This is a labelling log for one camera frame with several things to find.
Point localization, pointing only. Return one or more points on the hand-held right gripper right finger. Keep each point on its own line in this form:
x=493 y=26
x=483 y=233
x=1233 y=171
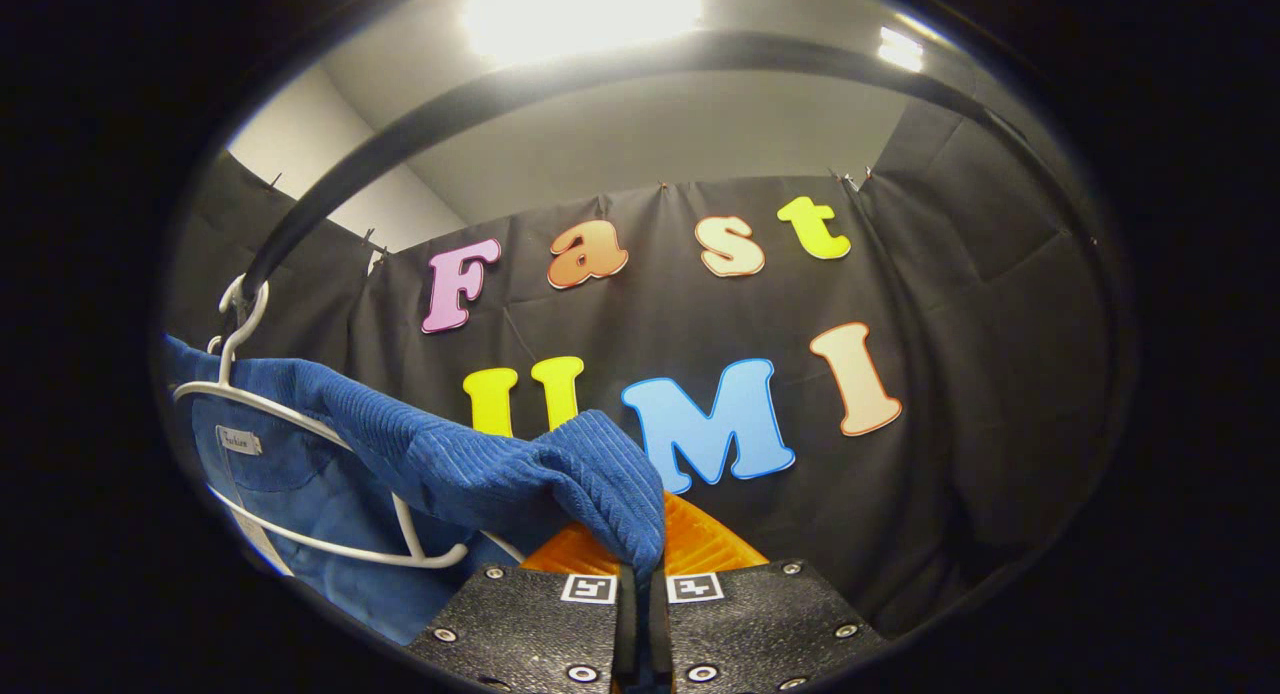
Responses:
x=660 y=634

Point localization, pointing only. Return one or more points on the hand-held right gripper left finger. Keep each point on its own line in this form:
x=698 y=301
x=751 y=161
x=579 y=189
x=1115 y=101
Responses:
x=627 y=634

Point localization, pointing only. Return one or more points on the white clothes hanger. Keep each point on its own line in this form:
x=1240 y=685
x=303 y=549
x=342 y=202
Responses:
x=440 y=561

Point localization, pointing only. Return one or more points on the black clothes rack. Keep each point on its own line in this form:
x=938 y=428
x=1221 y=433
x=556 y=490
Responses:
x=600 y=69

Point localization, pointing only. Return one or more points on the black backdrop cloth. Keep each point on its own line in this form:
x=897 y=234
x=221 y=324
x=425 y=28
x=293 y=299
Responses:
x=950 y=324

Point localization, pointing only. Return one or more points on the ceiling light panel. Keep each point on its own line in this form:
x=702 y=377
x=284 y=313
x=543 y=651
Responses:
x=900 y=49
x=580 y=14

